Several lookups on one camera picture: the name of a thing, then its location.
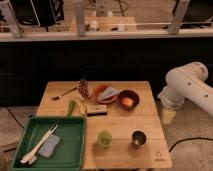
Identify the wooden background table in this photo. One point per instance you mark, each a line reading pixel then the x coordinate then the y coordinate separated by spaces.
pixel 107 23

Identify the metal spoon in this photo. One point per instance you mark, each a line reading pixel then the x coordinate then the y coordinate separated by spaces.
pixel 63 94

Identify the dark metal cup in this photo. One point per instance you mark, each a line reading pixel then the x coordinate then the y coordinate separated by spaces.
pixel 138 139

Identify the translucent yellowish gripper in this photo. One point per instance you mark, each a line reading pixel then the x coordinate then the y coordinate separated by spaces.
pixel 167 116

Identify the grey blue sponge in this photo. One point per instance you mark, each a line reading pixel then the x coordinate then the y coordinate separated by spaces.
pixel 49 145

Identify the orange red plate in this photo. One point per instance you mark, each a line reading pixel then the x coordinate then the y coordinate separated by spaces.
pixel 99 90

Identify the wooden block brush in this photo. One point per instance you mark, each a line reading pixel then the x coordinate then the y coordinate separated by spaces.
pixel 96 110

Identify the wooden folding table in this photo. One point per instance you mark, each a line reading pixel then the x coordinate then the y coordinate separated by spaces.
pixel 122 124

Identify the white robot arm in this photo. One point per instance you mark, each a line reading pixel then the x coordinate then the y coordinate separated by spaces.
pixel 186 82

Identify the grey folded cloth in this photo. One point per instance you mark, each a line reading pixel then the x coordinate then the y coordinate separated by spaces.
pixel 108 92

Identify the metal frame railing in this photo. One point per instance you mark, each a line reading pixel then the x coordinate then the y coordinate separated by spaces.
pixel 57 20

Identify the green plastic cup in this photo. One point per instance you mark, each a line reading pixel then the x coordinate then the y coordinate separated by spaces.
pixel 104 139

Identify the brown pine cone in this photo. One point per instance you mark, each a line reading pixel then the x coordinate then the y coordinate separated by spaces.
pixel 83 89

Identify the orange round fruit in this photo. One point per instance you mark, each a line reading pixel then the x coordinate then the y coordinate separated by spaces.
pixel 128 102

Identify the yellow banana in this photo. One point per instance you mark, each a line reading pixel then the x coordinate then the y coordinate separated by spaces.
pixel 81 105

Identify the green plastic tray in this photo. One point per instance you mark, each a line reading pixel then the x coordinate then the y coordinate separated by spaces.
pixel 68 154

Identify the white tongs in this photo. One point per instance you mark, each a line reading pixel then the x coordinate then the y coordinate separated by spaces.
pixel 28 156

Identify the dark brown bowl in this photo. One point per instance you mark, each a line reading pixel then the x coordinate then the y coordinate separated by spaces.
pixel 130 94

